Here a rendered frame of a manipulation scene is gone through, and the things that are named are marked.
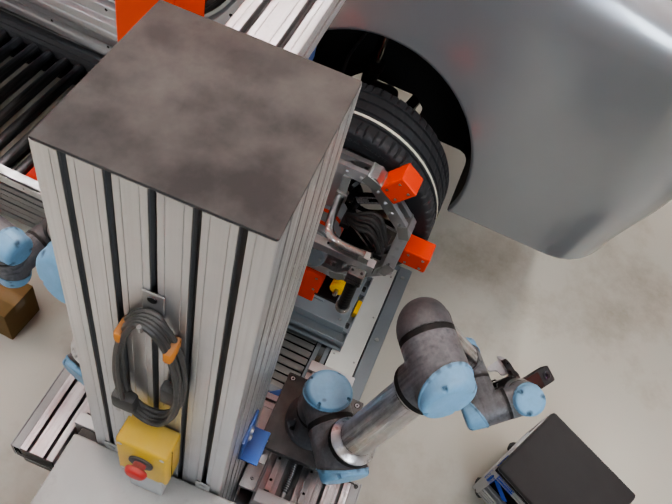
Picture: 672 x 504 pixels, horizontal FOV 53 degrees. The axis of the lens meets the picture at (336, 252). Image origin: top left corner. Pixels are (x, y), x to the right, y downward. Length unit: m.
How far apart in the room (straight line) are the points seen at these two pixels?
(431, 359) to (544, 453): 1.39
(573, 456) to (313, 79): 2.12
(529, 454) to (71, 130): 2.16
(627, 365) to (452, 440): 1.00
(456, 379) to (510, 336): 1.95
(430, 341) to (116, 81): 0.79
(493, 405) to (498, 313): 1.61
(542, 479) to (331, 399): 1.15
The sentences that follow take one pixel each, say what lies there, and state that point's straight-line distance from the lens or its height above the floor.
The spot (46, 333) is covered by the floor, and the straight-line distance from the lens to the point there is 2.88.
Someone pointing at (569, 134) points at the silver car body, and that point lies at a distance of 2.15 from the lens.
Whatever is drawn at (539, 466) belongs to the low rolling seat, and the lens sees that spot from 2.58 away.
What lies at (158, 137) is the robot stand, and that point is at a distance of 0.66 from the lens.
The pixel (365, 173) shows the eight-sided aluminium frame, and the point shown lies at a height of 1.12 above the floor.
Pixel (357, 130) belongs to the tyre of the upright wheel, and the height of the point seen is 1.17.
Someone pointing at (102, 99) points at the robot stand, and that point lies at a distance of 0.70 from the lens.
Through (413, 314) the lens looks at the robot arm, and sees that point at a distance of 1.31.
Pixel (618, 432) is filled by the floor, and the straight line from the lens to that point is 3.25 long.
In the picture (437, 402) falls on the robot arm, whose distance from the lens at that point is 1.28.
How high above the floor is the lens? 2.50
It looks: 53 degrees down
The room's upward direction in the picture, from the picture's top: 20 degrees clockwise
